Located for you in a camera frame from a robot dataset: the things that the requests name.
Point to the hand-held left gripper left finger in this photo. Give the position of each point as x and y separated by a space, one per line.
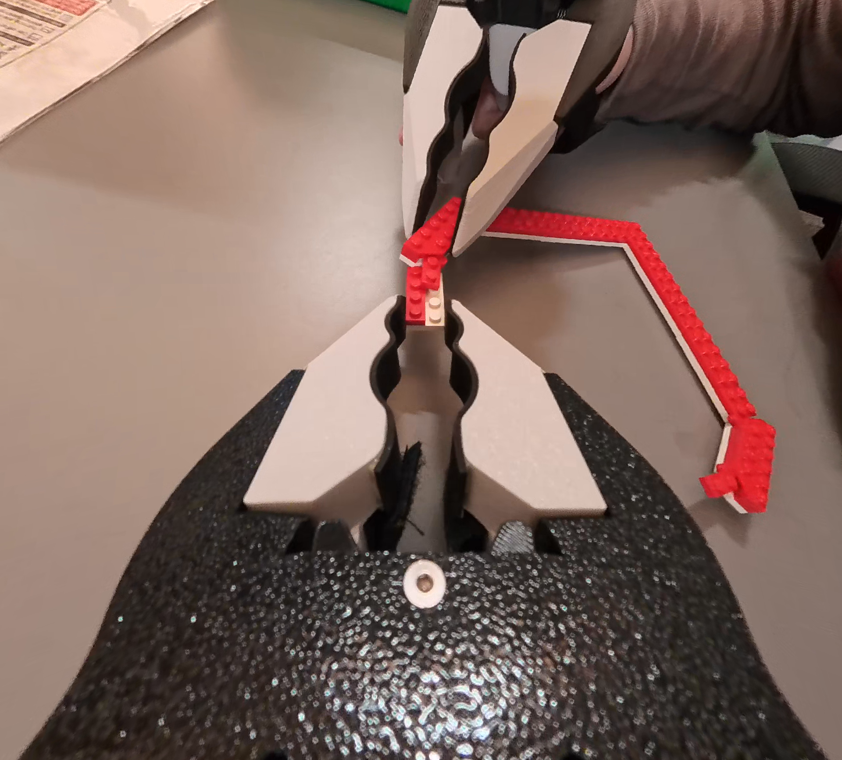
322 424

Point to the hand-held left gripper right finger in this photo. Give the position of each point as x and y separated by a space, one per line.
519 437

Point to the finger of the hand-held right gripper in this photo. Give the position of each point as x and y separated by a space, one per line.
437 62
539 95

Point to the red and white lego frame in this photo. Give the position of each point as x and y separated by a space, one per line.
658 260

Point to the person's right forearm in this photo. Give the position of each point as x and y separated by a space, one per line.
730 42

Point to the person's right hand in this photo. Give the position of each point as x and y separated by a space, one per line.
488 112

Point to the dark grey bag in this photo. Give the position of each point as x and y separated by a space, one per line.
812 181

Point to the instruction sheet in plastic sleeve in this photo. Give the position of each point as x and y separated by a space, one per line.
72 36

